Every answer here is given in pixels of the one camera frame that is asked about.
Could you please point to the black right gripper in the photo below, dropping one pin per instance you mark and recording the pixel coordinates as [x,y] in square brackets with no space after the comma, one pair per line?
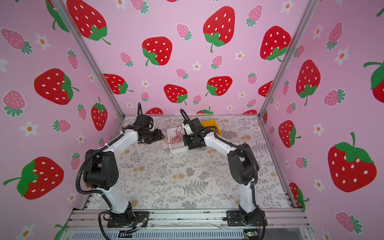
[186,140]

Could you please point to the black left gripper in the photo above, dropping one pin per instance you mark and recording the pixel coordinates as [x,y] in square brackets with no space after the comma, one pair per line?
[158,136]

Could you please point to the white translucent storage bin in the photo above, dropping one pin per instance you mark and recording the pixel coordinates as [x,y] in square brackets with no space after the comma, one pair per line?
[175,140]

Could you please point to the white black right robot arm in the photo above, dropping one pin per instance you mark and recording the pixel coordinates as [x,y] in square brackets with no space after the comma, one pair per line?
[243,165]

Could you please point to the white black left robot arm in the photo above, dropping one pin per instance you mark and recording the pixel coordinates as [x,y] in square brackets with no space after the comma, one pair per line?
[99,172]

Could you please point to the yellow plastic storage bin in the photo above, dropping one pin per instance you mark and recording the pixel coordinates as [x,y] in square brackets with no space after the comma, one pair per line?
[212,123]

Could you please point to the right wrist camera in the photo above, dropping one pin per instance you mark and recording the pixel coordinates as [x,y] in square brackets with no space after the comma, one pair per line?
[187,129]

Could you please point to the aluminium left corner post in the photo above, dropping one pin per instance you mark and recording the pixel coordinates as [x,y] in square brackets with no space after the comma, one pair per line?
[78,38]

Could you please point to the aluminium corner post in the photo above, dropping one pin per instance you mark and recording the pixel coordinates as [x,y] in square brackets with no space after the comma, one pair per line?
[78,38]
[296,38]

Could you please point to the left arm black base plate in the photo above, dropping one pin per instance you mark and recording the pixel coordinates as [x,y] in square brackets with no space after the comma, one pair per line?
[130,220]

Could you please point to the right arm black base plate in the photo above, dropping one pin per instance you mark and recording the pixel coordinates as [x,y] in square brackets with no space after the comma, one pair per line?
[239,218]

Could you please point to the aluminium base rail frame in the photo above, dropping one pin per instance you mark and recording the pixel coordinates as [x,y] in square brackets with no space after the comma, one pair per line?
[219,224]

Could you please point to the aluminium right corner post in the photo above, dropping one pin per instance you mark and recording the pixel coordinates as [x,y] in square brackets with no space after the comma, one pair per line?
[296,38]

